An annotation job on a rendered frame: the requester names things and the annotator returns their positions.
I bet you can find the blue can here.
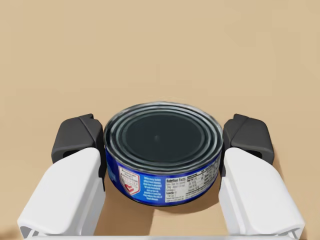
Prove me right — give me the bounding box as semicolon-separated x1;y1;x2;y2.
103;101;224;207

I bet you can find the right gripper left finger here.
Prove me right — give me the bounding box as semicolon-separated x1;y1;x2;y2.
16;113;106;237

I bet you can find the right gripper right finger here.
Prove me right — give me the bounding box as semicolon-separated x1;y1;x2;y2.
218;113;306;237

